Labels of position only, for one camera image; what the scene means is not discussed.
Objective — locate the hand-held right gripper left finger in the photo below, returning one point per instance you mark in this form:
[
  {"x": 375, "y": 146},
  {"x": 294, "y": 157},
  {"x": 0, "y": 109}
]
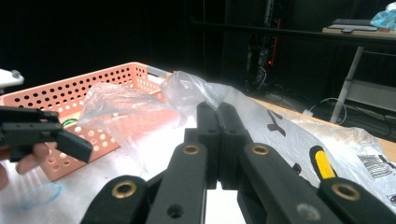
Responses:
[{"x": 208, "y": 124}]

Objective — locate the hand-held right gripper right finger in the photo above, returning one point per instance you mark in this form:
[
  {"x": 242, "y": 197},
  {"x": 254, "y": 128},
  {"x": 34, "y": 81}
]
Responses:
[{"x": 232, "y": 130}]

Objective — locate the white jar green band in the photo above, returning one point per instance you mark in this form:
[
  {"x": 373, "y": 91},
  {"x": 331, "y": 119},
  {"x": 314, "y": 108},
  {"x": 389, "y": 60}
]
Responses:
[{"x": 70, "y": 122}]

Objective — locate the pink perforated plastic basket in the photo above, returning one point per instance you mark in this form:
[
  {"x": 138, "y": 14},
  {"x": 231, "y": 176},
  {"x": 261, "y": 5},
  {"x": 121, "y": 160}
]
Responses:
[{"x": 62, "y": 172}]

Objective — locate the clear plastic bag yellow print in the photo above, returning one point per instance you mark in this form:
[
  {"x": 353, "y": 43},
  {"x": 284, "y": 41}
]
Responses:
[{"x": 295, "y": 137}]

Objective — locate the black equipment with red light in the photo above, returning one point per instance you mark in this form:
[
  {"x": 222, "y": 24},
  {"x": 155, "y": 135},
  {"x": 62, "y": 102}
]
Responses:
[{"x": 261, "y": 59}]

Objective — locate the white power adapter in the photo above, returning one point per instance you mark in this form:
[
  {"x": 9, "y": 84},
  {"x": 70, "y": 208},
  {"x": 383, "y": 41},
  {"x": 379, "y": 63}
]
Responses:
[{"x": 308, "y": 112}]

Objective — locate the white printed plastic bag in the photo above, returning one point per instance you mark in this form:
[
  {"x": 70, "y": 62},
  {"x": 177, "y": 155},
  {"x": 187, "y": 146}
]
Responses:
[{"x": 387, "y": 146}]

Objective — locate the grey monitor base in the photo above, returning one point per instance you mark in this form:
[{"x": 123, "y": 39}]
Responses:
[{"x": 351, "y": 28}]

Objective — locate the dark keyboard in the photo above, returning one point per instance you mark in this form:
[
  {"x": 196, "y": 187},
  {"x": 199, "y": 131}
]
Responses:
[{"x": 351, "y": 22}]

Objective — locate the blue plastic packet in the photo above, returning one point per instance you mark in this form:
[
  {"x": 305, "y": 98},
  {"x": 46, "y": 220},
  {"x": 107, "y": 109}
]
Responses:
[{"x": 386, "y": 18}]

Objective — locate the white metal frame desk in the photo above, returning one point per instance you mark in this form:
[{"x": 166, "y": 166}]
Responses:
[{"x": 351, "y": 74}]

